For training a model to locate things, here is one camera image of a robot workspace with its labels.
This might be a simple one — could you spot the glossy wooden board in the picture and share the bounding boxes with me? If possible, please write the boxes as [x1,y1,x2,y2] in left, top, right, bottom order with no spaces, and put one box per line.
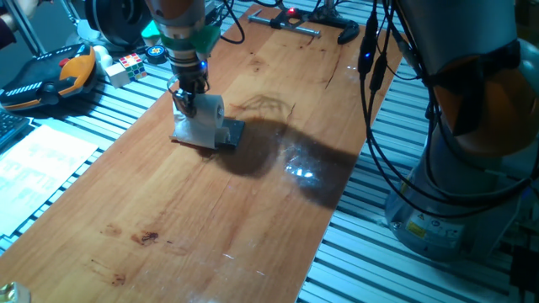
[0,3,403,303]

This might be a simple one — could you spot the black curved stand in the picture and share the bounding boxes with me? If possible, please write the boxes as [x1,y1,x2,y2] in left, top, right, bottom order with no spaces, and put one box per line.
[269,0,361,45]

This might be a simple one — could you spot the metal toilet paper holder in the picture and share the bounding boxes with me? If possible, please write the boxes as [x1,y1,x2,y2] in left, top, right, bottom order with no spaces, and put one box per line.
[169,104,246,149]

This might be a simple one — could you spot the grey slanted pole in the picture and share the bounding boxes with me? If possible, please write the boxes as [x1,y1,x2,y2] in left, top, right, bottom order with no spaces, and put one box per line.
[3,0,46,56]

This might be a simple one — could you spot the white paper sheets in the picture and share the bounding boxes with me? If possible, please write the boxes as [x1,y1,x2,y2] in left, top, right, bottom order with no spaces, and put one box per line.
[0,125,99,239]

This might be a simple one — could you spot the black round puck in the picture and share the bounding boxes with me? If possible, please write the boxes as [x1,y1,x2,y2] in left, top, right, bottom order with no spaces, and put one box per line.
[145,45,168,65]

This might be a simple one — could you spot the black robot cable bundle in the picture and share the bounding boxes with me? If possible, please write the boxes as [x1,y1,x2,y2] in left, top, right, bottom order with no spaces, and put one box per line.
[357,0,539,220]

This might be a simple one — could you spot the orange black teach pendant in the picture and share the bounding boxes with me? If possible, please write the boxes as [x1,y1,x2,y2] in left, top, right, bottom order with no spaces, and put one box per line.
[0,43,98,112]

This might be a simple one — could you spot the large black spool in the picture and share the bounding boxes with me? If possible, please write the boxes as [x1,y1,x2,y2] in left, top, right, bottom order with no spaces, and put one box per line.
[83,0,153,48]

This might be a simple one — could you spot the black computer keyboard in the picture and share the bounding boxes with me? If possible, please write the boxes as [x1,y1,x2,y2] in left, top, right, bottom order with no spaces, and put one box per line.
[0,109,31,148]

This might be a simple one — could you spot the person forearm dark sleeve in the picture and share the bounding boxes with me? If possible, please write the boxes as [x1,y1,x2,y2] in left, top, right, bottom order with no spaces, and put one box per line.
[0,0,41,50]

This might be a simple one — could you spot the small white figure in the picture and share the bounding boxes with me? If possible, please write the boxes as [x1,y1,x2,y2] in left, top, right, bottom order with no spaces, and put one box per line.
[92,45,114,71]

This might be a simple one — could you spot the colourful Rubik's cube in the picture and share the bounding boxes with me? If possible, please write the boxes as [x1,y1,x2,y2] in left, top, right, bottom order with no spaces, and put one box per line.
[118,52,148,82]

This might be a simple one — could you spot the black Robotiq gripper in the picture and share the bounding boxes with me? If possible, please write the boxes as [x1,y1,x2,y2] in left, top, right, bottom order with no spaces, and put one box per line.
[167,58,210,119]

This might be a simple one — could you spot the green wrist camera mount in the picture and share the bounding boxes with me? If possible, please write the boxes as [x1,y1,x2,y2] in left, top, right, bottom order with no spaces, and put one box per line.
[141,19,222,55]

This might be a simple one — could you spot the plain white cube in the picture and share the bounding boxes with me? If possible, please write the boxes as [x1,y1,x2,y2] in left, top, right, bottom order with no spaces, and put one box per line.
[104,62,131,89]

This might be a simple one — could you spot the thin metal rod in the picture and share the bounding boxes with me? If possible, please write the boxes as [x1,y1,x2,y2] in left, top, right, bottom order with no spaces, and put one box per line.
[247,8,322,39]

